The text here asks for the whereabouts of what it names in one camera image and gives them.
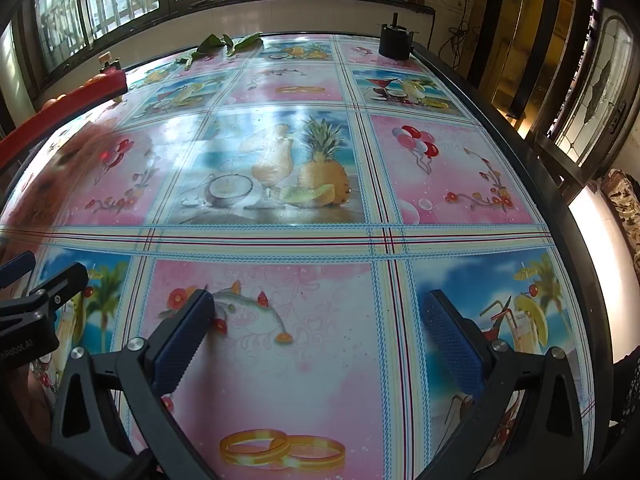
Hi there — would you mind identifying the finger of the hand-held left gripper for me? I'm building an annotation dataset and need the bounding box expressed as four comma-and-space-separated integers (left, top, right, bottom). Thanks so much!
0, 261, 90, 333
0, 251, 37, 288

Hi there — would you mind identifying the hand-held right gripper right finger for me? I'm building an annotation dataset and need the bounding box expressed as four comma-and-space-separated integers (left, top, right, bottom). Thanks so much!
415, 289, 588, 480

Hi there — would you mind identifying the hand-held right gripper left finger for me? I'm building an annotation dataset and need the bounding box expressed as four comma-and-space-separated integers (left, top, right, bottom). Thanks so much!
50, 287, 218, 480

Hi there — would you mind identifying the red rimmed white tray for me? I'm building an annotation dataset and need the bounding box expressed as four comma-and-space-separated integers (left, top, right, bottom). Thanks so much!
0, 71, 128, 171

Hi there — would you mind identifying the black framed table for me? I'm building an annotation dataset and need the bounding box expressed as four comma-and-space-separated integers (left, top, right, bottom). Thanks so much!
0, 30, 621, 480

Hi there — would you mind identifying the floral patterned cloth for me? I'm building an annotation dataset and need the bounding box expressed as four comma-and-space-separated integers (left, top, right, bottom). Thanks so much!
600, 170, 640, 281

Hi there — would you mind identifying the arched glass door panel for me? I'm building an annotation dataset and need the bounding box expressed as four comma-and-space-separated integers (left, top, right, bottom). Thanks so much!
550, 10, 640, 171

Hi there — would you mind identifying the black cylindrical device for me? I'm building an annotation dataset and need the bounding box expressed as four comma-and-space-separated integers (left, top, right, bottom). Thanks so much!
378, 11, 413, 60

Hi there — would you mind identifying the black hanging cable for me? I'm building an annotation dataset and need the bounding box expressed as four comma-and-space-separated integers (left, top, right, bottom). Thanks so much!
437, 0, 476, 68

